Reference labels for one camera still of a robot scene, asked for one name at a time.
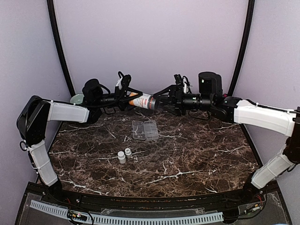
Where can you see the white pill bottle rear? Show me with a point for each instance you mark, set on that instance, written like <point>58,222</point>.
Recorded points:
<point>128,152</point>

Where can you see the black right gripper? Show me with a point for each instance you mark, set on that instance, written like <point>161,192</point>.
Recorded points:
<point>174,91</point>

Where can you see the clear plastic pill organizer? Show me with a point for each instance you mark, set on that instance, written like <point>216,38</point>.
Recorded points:
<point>145,130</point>

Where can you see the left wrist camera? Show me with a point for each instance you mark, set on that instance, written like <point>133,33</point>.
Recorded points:
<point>124,81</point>

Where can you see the white pill bottle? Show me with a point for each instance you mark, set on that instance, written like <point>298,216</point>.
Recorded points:
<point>121,157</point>
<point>128,152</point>

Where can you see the black frame post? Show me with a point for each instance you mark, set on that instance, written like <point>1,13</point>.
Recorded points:
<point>243,46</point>
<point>59,47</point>

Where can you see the white pill bottle front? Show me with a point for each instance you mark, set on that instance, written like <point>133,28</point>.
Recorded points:
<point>121,157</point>

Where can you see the black right frame post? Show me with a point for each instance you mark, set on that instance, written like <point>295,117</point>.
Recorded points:
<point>243,46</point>

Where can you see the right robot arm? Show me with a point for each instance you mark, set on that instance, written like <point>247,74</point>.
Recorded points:
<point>240,111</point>

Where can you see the teal bowl on plate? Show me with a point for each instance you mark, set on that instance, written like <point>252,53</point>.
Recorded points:
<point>77,99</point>

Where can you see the orange pill bottle grey cap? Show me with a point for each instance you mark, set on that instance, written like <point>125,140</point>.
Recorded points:
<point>145,101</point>

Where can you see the white slotted cable duct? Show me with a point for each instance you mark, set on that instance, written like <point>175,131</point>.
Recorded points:
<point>129,217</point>

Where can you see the black left frame post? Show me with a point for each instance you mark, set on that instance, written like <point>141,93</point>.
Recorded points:
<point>59,47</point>

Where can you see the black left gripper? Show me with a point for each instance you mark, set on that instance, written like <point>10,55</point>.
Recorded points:
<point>122,99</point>

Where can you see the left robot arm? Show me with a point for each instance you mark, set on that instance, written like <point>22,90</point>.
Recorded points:
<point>38,112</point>

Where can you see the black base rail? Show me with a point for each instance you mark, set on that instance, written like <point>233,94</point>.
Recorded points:
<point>222,201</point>

